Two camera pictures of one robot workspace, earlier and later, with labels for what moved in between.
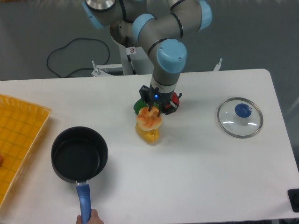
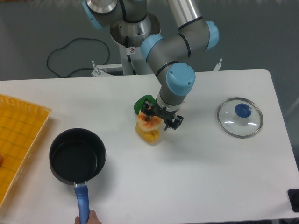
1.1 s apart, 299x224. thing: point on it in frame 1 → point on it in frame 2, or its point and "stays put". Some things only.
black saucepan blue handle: [79, 154] stays put
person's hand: [94, 218] stays put
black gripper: [148, 94] → [167, 115]
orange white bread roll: [149, 121] stays put
